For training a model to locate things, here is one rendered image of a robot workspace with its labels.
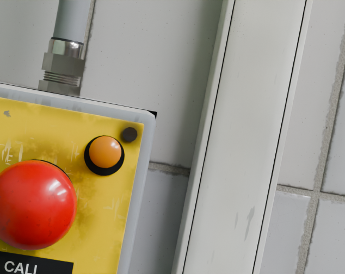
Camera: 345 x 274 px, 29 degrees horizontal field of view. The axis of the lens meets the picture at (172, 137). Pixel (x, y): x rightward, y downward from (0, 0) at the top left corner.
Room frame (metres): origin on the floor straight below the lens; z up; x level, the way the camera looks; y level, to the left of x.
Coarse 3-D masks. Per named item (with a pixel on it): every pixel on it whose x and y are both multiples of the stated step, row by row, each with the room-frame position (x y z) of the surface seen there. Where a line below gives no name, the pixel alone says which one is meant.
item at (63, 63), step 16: (64, 0) 0.34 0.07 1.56; (80, 0) 0.34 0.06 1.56; (64, 16) 0.34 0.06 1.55; (80, 16) 0.34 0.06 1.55; (64, 32) 0.34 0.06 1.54; (80, 32) 0.34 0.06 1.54; (48, 48) 0.34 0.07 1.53; (64, 48) 0.34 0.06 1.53; (80, 48) 0.34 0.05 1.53; (48, 64) 0.34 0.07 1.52; (64, 64) 0.34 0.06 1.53; (80, 64) 0.34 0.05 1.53; (48, 80) 0.34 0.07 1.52; (64, 80) 0.34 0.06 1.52
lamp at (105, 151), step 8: (104, 136) 0.31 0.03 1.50; (96, 144) 0.31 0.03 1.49; (104, 144) 0.31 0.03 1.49; (112, 144) 0.31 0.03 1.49; (96, 152) 0.31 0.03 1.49; (104, 152) 0.30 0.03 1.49; (112, 152) 0.31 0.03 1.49; (120, 152) 0.31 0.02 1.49; (96, 160) 0.31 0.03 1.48; (104, 160) 0.31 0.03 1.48; (112, 160) 0.31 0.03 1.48
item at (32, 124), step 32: (0, 96) 0.31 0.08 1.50; (32, 96) 0.31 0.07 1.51; (64, 96) 0.32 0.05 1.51; (0, 128) 0.31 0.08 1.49; (32, 128) 0.31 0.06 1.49; (64, 128) 0.31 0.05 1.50; (96, 128) 0.31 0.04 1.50; (128, 128) 0.31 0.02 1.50; (0, 160) 0.31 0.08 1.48; (64, 160) 0.31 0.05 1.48; (128, 160) 0.31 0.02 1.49; (96, 192) 0.31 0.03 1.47; (128, 192) 0.31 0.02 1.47; (96, 224) 0.31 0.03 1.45; (128, 224) 0.32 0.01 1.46; (0, 256) 0.31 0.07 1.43; (32, 256) 0.31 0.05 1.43; (64, 256) 0.31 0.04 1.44; (96, 256) 0.31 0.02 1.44; (128, 256) 0.32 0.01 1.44
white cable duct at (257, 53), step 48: (240, 0) 0.38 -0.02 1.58; (288, 0) 0.38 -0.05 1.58; (240, 48) 0.38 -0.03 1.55; (288, 48) 0.38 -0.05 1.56; (240, 96) 0.38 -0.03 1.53; (288, 96) 0.38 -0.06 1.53; (240, 144) 0.38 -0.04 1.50; (192, 192) 0.37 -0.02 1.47; (240, 192) 0.38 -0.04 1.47; (192, 240) 0.37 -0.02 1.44; (240, 240) 0.38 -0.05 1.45
